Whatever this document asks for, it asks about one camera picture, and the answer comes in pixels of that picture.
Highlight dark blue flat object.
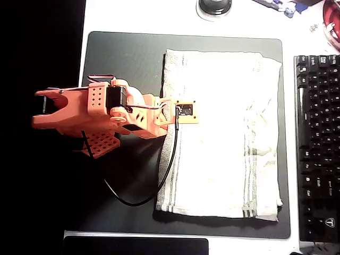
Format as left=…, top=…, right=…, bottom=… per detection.
left=292, top=0, right=324, bottom=14

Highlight red bowl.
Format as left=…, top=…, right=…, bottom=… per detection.
left=322, top=0, right=340, bottom=53

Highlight black computer keyboard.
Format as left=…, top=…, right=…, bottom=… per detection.
left=294, top=54, right=340, bottom=243

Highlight white striped towel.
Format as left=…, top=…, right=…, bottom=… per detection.
left=155, top=48, right=284, bottom=223

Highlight black desk mat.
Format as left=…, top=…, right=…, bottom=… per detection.
left=65, top=31, right=291, bottom=240

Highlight black object at desk edge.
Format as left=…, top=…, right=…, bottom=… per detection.
left=289, top=245, right=340, bottom=255

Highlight black camera cable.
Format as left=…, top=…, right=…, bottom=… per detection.
left=81, top=105, right=181, bottom=207

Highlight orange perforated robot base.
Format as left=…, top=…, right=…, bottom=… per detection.
left=74, top=131, right=121, bottom=159

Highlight black round object white base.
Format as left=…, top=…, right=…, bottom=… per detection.
left=195, top=0, right=232, bottom=21

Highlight orange gripper camera mount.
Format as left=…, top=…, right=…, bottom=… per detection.
left=172, top=99, right=200, bottom=125

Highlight blue white plastic part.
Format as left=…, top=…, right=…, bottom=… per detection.
left=276, top=4, right=297, bottom=19

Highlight red black servo wire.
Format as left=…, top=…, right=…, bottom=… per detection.
left=87, top=74, right=117, bottom=83

